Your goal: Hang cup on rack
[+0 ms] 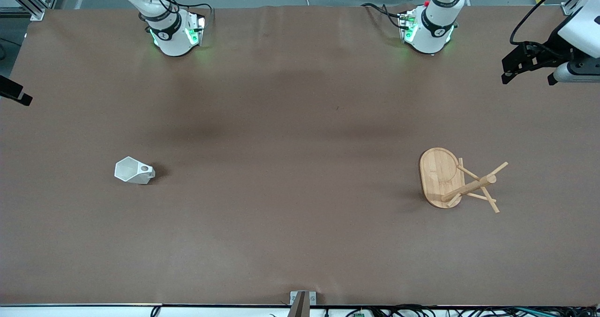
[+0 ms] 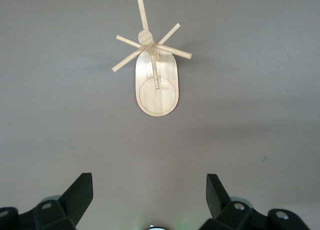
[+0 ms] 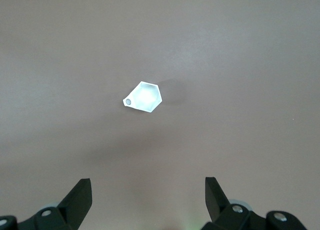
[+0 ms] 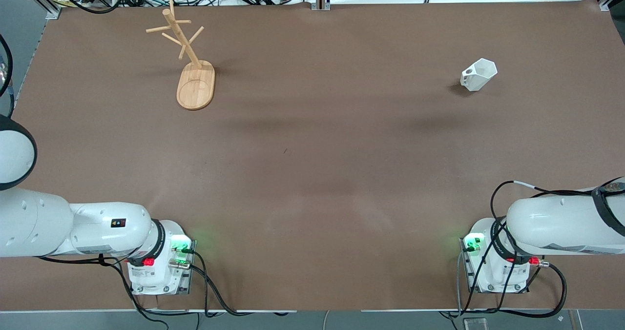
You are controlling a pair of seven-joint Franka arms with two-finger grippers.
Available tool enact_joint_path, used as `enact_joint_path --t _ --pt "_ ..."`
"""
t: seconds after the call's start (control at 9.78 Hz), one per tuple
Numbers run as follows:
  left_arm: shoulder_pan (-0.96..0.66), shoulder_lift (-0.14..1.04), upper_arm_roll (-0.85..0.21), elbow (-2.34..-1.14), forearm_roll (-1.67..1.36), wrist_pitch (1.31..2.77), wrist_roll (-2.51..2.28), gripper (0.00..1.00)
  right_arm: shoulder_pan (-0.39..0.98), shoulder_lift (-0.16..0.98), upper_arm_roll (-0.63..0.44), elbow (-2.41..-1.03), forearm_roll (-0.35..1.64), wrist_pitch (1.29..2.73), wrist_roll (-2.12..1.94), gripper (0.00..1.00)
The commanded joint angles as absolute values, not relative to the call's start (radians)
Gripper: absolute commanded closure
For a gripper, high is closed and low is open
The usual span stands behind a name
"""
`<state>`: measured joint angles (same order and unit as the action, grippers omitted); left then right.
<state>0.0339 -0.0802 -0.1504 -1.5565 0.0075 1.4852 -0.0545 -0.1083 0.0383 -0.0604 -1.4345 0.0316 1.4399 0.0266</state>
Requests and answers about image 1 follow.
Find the brown table cover sheet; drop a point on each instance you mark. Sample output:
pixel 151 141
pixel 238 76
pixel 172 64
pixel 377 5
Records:
pixel 300 214

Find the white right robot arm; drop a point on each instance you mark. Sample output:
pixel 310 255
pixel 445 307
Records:
pixel 171 40

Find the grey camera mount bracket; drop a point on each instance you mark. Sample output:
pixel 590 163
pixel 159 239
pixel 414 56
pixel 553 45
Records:
pixel 303 303

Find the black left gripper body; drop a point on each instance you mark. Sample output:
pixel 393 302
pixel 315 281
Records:
pixel 554 46

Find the wooden cup rack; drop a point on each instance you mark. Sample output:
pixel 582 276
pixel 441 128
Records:
pixel 438 174

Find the white faceted cup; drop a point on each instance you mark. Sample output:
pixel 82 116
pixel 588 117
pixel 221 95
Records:
pixel 129 169

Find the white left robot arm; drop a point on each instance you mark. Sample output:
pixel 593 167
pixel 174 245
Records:
pixel 431 35

